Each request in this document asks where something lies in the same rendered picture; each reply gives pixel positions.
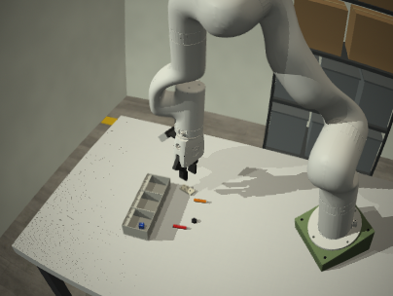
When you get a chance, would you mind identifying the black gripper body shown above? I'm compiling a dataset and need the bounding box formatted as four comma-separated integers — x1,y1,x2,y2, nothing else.
173,132,204,167

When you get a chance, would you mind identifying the grey open-top bin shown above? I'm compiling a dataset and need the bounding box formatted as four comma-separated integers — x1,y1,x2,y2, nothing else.
122,173,171,241

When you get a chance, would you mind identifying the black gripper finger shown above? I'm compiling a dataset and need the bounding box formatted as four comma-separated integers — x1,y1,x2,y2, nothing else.
172,155,188,181
188,160,198,174

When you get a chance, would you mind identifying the beige domino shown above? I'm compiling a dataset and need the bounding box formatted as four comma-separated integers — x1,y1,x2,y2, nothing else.
180,184,196,196

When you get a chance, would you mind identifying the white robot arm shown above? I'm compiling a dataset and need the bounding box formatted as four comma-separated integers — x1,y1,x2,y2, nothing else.
149,0,369,251

